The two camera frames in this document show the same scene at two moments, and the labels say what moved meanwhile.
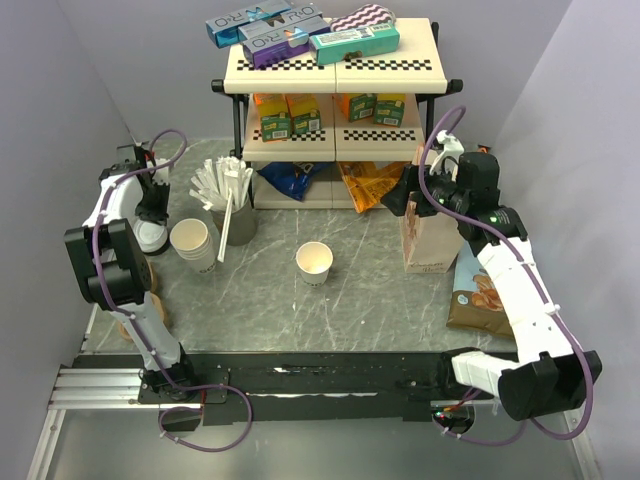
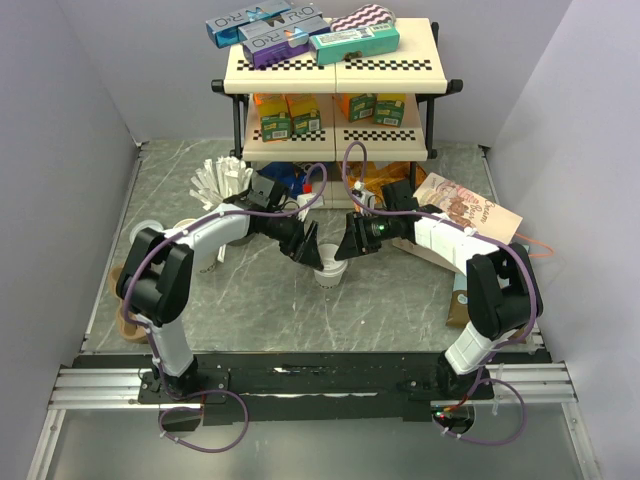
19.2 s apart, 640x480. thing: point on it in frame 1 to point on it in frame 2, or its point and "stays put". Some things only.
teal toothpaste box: (340, 44) stays put
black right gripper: (396, 198) to (356, 240)
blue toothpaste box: (225, 30) stays put
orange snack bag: (367, 184) stays put
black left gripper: (159, 214) to (303, 248)
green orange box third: (358, 107) stays put
